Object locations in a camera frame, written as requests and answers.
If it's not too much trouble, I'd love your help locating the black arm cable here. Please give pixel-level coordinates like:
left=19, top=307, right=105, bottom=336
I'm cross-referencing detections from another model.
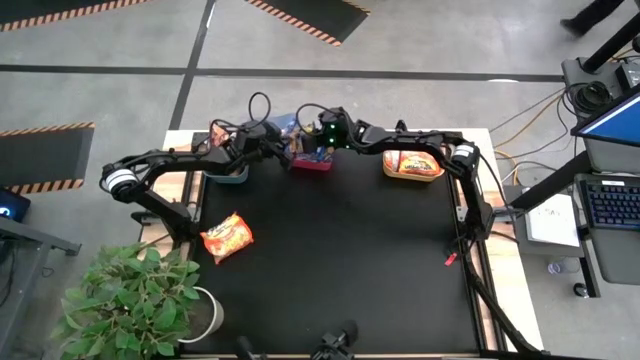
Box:
left=294, top=103, right=334, bottom=136
left=248, top=91, right=272, bottom=129

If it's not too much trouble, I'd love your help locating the black pole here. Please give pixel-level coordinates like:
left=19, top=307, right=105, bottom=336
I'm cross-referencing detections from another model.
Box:
left=582, top=12, right=640, bottom=74

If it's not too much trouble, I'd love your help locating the monitor with blue screen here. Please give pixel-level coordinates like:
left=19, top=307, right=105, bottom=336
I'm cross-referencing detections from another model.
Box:
left=571, top=88, right=640, bottom=147

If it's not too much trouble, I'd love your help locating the grey plastic bin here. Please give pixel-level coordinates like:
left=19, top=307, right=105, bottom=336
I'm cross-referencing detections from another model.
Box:
left=202, top=130, right=251, bottom=185

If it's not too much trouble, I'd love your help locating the black hazard-striped floor mat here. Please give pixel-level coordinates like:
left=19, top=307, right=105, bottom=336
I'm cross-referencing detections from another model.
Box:
left=243, top=0, right=371, bottom=47
left=0, top=0, right=151, bottom=32
left=0, top=122, right=96, bottom=196

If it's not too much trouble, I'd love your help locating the white plant pot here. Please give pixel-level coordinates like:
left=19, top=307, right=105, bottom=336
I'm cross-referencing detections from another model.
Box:
left=177, top=285, right=225, bottom=345

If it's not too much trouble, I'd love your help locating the black keyboard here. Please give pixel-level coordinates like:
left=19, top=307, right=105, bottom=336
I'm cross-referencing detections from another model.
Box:
left=579, top=178, right=640, bottom=232

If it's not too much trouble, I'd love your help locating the grey side table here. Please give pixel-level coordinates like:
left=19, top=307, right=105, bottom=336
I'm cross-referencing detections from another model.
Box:
left=0, top=214, right=83, bottom=351

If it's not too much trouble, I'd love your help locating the black table mat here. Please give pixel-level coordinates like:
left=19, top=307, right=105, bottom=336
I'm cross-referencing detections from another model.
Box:
left=192, top=133, right=481, bottom=355

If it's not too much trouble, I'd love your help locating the green potted plant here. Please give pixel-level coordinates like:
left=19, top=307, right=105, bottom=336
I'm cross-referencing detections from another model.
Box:
left=49, top=242, right=201, bottom=360

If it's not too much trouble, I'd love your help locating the red plastic bin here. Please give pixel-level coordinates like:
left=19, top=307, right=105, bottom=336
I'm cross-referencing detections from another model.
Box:
left=290, top=152, right=335, bottom=173

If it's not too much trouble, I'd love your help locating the red Maruchan noodle pack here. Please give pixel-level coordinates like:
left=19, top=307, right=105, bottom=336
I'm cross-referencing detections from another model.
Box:
left=209, top=122, right=230, bottom=149

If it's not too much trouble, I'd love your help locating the black camera rig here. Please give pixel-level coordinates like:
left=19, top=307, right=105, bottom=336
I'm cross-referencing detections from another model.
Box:
left=309, top=319, right=360, bottom=360

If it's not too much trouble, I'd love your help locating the person's leg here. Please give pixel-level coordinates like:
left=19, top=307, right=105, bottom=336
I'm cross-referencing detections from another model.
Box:
left=559, top=0, right=626, bottom=39

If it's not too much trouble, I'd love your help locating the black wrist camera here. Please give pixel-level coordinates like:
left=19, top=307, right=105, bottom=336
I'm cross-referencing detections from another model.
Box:
left=234, top=121, right=269, bottom=146
left=317, top=106, right=350, bottom=135

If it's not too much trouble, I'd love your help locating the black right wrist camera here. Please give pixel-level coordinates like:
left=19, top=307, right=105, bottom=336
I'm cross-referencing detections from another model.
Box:
left=317, top=106, right=350, bottom=135

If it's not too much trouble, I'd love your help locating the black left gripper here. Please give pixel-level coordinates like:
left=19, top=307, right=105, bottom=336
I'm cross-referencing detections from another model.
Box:
left=227, top=137, right=295, bottom=170

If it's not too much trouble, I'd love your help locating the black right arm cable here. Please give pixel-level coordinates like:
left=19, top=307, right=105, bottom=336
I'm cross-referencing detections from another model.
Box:
left=294, top=103, right=334, bottom=136

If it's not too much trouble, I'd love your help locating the coiled black cable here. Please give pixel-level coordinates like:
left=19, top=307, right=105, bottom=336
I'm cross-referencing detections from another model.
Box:
left=574, top=79, right=614, bottom=114

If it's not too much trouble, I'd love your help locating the white paper pad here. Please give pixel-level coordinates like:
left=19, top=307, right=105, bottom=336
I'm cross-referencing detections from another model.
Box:
left=524, top=192, right=582, bottom=249

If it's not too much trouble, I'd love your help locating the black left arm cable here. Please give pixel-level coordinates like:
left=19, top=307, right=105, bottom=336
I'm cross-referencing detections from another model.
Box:
left=248, top=91, right=272, bottom=129

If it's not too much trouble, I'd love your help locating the dark device with blue light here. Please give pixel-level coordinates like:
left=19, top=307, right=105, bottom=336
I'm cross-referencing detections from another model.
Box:
left=0, top=185, right=32, bottom=224

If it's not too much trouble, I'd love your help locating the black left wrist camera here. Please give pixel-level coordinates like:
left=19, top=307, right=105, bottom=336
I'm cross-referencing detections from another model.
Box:
left=234, top=121, right=269, bottom=146

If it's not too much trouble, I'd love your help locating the grey computer cart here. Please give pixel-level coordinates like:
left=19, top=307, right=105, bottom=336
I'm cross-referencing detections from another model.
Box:
left=559, top=55, right=640, bottom=287

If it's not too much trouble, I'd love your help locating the yellow plastic bin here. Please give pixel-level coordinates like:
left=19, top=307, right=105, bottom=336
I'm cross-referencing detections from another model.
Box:
left=382, top=148, right=446, bottom=184

